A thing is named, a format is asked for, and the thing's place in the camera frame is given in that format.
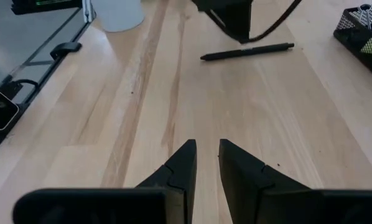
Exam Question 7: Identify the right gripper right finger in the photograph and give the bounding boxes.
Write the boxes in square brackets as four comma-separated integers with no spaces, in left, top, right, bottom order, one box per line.
[218,138,372,224]

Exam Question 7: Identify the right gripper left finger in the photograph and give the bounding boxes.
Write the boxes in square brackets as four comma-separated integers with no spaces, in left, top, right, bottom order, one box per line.
[12,139,198,224]

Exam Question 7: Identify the large black binder clip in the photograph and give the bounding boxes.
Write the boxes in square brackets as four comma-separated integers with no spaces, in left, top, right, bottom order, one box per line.
[358,3,372,31]

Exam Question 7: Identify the black mesh desk organizer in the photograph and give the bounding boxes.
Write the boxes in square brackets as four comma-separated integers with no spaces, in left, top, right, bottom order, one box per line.
[333,2,372,85]

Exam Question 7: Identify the black pen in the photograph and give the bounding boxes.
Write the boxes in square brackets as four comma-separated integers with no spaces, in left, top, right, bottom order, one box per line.
[200,42,295,62]

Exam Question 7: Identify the white plant pot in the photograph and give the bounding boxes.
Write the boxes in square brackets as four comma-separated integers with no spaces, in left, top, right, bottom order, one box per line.
[91,0,146,33]

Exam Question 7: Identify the white metal bar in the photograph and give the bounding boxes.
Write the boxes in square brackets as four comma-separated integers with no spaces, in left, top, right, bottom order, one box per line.
[81,0,96,23]

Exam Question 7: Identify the black table edge clamp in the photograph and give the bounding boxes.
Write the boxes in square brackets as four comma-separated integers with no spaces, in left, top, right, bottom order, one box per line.
[49,41,83,61]

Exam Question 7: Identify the black screen with green light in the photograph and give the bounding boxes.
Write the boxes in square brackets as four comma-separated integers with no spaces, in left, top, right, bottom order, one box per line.
[11,0,83,16]

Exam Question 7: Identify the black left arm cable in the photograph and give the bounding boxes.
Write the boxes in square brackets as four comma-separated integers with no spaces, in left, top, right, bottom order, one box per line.
[247,0,304,44]

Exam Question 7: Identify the black camera cable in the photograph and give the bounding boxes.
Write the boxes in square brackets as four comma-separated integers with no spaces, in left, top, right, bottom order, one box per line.
[5,78,40,94]

